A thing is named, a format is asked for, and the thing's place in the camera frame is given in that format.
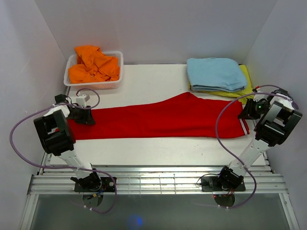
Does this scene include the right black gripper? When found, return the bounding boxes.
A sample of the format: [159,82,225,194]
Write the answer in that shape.
[237,98,270,120]

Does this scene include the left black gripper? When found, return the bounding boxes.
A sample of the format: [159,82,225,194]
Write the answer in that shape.
[66,106,95,126]

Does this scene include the red trousers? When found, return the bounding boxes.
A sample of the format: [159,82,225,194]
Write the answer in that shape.
[68,92,249,140]

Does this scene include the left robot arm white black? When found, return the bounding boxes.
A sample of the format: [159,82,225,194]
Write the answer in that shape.
[34,94,102,192]

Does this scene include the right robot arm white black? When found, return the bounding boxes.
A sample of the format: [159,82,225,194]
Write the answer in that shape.
[216,86,302,191]

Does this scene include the yellow folded trousers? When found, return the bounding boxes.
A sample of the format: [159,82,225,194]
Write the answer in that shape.
[198,65,252,98]

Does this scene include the light blue folded trousers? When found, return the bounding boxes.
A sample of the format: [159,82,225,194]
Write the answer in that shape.
[187,57,248,92]

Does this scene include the orange trousers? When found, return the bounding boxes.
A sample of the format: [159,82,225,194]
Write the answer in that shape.
[68,46,120,84]

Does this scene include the white plastic basket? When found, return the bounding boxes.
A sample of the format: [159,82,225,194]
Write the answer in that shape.
[63,51,124,90]

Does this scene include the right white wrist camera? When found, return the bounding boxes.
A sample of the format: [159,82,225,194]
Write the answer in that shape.
[252,87,267,102]

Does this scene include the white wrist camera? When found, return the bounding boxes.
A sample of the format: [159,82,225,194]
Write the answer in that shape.
[75,94,90,108]
[252,87,267,102]

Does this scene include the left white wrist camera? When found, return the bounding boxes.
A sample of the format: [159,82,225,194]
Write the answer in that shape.
[75,94,90,108]

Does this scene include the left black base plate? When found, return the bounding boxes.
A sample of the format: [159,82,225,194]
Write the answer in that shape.
[73,177,116,193]

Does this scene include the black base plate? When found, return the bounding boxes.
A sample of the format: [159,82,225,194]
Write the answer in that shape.
[73,177,116,193]
[201,176,246,192]

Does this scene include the aluminium rail frame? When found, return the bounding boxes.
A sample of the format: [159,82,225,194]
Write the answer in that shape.
[20,88,300,230]

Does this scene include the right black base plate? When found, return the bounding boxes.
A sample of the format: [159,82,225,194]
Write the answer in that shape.
[201,176,246,192]

